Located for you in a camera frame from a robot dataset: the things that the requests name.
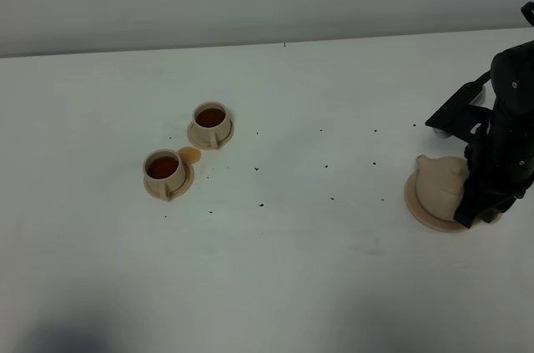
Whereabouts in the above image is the beige teapot saucer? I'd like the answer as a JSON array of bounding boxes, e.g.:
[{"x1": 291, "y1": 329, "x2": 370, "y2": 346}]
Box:
[{"x1": 404, "y1": 171, "x2": 468, "y2": 233}]

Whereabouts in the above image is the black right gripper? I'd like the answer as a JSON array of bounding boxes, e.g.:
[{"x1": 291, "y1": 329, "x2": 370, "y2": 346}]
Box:
[{"x1": 425, "y1": 69, "x2": 534, "y2": 229}]

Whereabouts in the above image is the near beige saucer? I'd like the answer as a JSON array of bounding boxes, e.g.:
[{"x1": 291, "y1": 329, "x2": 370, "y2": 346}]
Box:
[{"x1": 144, "y1": 162, "x2": 194, "y2": 201}]

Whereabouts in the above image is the near beige teacup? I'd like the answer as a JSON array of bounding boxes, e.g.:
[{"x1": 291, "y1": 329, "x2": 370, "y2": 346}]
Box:
[{"x1": 143, "y1": 149, "x2": 186, "y2": 201}]

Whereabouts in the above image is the beige teapot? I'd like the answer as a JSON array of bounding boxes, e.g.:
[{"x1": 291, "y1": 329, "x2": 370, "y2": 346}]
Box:
[{"x1": 416, "y1": 154, "x2": 469, "y2": 221}]

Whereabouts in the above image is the far beige saucer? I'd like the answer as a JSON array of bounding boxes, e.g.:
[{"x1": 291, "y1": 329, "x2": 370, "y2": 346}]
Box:
[{"x1": 187, "y1": 119, "x2": 234, "y2": 150}]

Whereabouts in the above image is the far beige teacup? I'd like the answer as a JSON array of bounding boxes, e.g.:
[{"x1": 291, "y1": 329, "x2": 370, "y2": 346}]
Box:
[{"x1": 193, "y1": 102, "x2": 230, "y2": 128}]

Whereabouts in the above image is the spilled tea puddle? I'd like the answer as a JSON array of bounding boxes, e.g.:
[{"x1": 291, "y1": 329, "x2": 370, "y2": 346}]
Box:
[{"x1": 177, "y1": 146, "x2": 201, "y2": 164}]

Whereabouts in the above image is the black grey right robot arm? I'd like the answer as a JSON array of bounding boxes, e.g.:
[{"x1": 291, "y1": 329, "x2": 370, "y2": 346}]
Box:
[{"x1": 426, "y1": 42, "x2": 533, "y2": 228}]

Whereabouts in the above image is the beige teacup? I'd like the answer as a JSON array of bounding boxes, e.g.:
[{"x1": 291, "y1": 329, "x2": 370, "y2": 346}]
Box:
[
  {"x1": 143, "y1": 149, "x2": 186, "y2": 201},
  {"x1": 193, "y1": 102, "x2": 230, "y2": 128}
]

